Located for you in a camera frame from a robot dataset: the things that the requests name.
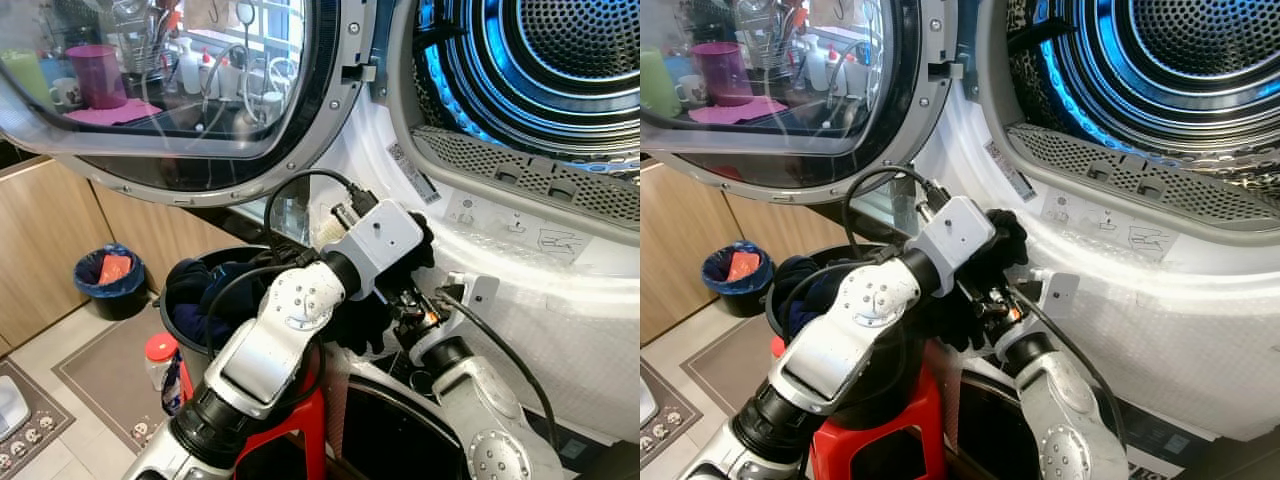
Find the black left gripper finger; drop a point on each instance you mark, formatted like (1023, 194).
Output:
(1008, 238)
(422, 242)

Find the black garment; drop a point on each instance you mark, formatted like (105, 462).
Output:
(952, 320)
(362, 325)

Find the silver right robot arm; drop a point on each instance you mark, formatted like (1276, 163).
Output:
(490, 430)
(1070, 420)

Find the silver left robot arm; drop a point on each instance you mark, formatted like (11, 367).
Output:
(850, 330)
(270, 340)

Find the washing machine with dark door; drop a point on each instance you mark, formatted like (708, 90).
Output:
(975, 430)
(390, 430)

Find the dark clothes pile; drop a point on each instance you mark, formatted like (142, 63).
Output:
(805, 295)
(195, 300)

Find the white barcode label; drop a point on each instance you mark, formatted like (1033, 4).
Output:
(412, 175)
(1008, 170)

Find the white instruction sticker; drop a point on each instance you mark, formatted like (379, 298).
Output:
(510, 228)
(1105, 226)

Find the white dryer body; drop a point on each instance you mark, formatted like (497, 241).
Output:
(960, 150)
(370, 150)

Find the grey perforated lint filter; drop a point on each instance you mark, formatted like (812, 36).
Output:
(1070, 158)
(480, 158)

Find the black plastic bucket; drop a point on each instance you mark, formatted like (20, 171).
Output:
(890, 390)
(200, 350)

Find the clear bubble wrap sheet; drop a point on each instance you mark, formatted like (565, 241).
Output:
(1180, 340)
(580, 330)

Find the red plastic stool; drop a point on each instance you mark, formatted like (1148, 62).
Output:
(900, 450)
(290, 440)

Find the wooden cabinet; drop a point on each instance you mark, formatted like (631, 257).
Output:
(790, 225)
(110, 240)

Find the perforated steel dryer drum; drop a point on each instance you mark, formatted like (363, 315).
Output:
(1170, 60)
(560, 60)

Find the small bin with blue bag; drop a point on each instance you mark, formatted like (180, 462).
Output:
(118, 300)
(745, 298)

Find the red packet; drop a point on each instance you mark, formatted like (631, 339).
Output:
(115, 269)
(743, 266)

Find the white floor scale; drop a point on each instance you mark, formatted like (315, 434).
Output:
(12, 410)
(646, 402)

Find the bottle with red cap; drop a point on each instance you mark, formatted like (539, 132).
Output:
(163, 375)

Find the grey bordered floor mat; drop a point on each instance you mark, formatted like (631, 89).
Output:
(725, 370)
(105, 380)

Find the dark patterned floor mat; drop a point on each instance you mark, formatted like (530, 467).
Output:
(675, 420)
(45, 420)

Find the round glass dryer door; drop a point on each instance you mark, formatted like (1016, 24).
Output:
(780, 60)
(150, 60)

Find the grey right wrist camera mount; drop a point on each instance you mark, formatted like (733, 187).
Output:
(1058, 292)
(478, 290)

